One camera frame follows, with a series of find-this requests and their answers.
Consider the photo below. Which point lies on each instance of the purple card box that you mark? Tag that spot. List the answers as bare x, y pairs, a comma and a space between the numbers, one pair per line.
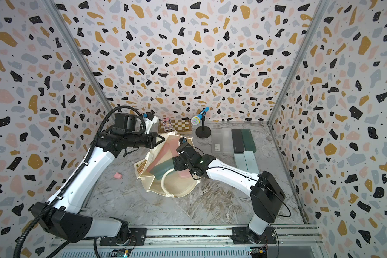
167, 125

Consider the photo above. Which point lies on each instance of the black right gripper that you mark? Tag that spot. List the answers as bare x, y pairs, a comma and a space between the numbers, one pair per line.
177, 160

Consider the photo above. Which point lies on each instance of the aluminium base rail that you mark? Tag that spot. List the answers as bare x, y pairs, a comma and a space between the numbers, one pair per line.
205, 241

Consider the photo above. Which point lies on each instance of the grey barcoded pencil case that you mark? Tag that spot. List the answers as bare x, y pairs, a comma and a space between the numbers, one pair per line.
217, 142

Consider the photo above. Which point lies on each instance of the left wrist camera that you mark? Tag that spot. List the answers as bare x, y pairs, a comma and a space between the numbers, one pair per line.
150, 119

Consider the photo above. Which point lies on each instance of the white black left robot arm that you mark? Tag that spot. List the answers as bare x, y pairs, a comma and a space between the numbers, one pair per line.
61, 214

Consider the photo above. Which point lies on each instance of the blue grey pencil case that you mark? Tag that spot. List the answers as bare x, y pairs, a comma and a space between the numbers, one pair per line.
161, 169

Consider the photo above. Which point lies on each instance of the cream floral canvas tote bag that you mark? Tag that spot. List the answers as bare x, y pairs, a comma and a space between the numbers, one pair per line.
171, 185

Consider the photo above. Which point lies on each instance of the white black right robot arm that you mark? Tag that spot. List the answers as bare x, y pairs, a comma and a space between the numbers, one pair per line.
266, 195

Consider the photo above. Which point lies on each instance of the wooden chess board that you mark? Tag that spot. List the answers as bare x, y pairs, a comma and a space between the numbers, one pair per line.
181, 126

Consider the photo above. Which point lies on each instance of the small pink pig toy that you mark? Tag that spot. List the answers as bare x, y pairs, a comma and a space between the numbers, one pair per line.
118, 176

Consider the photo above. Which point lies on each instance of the black microphone stand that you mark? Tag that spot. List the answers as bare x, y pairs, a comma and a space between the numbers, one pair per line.
203, 131

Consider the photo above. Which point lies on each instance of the blue toy microphone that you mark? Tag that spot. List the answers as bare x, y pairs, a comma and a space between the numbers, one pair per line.
195, 120

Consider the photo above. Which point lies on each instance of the translucent white pencil case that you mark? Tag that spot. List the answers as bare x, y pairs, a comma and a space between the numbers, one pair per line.
228, 147

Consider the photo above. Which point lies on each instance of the black pencil case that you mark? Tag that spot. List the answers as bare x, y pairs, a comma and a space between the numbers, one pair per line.
237, 139

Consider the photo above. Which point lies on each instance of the light teal pencil case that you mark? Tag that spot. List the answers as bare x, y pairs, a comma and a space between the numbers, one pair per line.
251, 163
240, 161

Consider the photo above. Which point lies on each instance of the dark green pencil case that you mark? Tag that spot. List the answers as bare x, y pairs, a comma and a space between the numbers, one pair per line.
248, 140

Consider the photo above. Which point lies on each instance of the pink pencil case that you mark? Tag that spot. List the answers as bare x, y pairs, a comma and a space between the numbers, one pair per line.
184, 174
168, 151

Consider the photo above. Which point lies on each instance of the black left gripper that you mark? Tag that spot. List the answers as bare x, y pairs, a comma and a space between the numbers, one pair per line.
152, 142

